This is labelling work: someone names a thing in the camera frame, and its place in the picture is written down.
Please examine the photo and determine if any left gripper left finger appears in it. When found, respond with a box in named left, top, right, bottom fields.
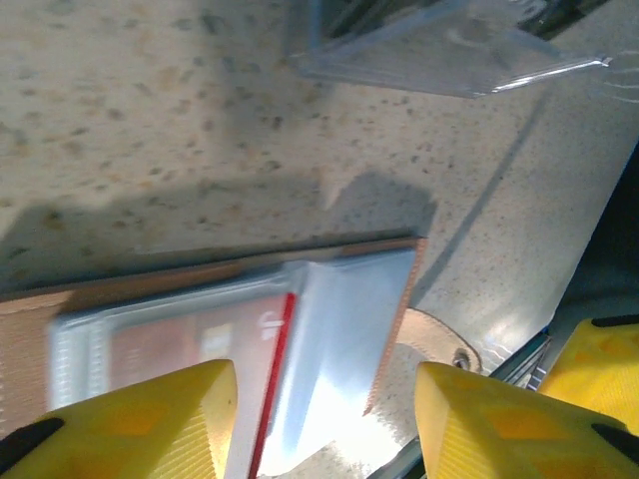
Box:
left=0, top=358, right=239, bottom=479

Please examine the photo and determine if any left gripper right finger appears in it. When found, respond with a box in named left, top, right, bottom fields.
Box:
left=414, top=361, right=639, bottom=479

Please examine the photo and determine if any red card with white print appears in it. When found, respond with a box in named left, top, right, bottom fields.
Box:
left=107, top=291, right=299, bottom=479

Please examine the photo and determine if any tan leather card holder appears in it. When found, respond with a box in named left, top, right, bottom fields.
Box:
left=0, top=237, right=484, bottom=479

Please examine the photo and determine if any clear plastic box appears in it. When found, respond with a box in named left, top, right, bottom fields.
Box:
left=287, top=0, right=614, bottom=100

